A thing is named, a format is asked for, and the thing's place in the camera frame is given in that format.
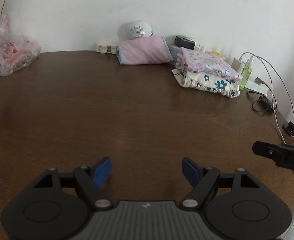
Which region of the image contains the black cable with adapter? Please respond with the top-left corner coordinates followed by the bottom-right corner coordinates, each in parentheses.
top-left (246, 90), bottom-right (275, 116)

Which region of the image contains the white power strip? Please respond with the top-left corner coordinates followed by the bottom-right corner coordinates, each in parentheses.
top-left (246, 81), bottom-right (272, 96)

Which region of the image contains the white socket adapter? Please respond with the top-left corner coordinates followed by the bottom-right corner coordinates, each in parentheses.
top-left (95, 43), bottom-right (118, 55)

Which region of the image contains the folded pink towel cloth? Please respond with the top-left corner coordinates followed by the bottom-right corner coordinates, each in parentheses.
top-left (116, 36), bottom-right (173, 65)

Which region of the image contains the small black box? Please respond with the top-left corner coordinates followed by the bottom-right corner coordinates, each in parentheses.
top-left (174, 35), bottom-right (195, 50)

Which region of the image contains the teal flower folded cloth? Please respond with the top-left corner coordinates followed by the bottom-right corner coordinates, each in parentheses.
top-left (171, 68), bottom-right (241, 98)

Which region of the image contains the white wall charger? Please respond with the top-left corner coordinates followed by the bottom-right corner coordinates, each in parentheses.
top-left (231, 58), bottom-right (245, 74)

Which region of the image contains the pink floral ruffled garment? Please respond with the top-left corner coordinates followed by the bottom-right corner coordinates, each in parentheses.
top-left (175, 48), bottom-right (242, 82)

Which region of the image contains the clear printed plastic bag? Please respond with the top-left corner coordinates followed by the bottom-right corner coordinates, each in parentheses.
top-left (0, 33), bottom-right (41, 76)

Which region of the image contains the white charging cable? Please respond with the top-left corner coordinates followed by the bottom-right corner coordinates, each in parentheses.
top-left (239, 51), bottom-right (294, 205)

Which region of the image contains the green spray bottle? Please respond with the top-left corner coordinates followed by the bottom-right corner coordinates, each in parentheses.
top-left (238, 56), bottom-right (254, 90)

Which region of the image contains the stack of snack packets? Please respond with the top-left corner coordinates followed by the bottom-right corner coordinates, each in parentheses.
top-left (206, 51), bottom-right (226, 60)

